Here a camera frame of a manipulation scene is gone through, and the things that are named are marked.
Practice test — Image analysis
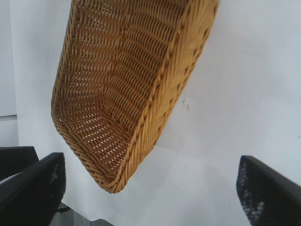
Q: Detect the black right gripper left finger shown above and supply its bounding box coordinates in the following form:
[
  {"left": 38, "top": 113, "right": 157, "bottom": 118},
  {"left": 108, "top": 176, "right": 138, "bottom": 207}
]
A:
[{"left": 0, "top": 152, "right": 66, "bottom": 226}]

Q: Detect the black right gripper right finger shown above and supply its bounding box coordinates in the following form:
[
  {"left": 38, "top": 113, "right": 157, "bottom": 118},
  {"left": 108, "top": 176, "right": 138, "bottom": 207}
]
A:
[{"left": 236, "top": 155, "right": 301, "bottom": 226}]

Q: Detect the woven wicker basket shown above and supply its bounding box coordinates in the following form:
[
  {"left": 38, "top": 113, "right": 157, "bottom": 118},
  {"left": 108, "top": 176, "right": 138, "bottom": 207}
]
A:
[{"left": 50, "top": 0, "right": 219, "bottom": 195}]

